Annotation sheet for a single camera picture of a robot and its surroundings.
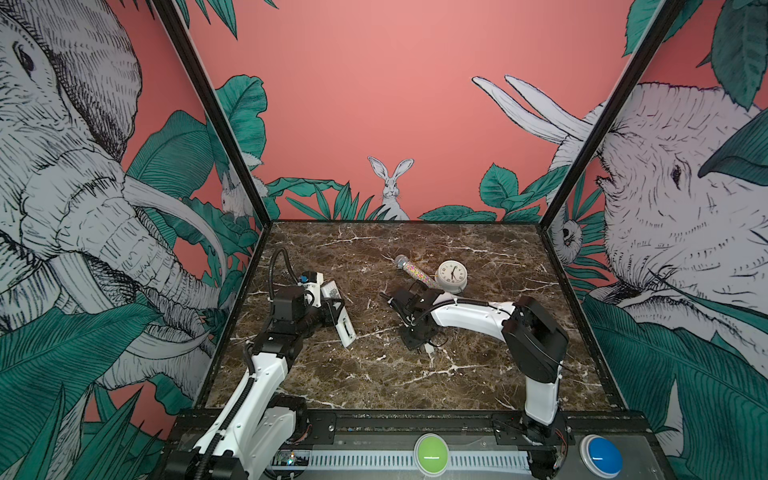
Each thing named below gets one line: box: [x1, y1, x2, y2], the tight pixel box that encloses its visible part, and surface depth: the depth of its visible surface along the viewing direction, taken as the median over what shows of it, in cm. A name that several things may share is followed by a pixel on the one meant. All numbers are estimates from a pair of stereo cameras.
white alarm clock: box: [435, 260, 468, 294], surface depth 103 cm
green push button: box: [413, 432, 450, 477], surface depth 70 cm
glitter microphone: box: [394, 254, 438, 289], surface depth 104 cm
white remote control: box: [321, 280, 357, 348], surface depth 81 cm
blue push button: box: [579, 434, 623, 479], surface depth 71 cm
